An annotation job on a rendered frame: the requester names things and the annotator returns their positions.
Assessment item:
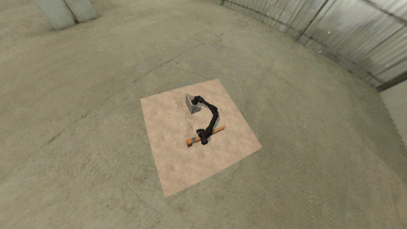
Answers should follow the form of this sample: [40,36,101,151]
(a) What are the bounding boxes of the brown wooden post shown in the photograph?
[186,139,192,147]

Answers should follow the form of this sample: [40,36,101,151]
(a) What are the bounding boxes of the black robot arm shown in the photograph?
[191,96,218,144]

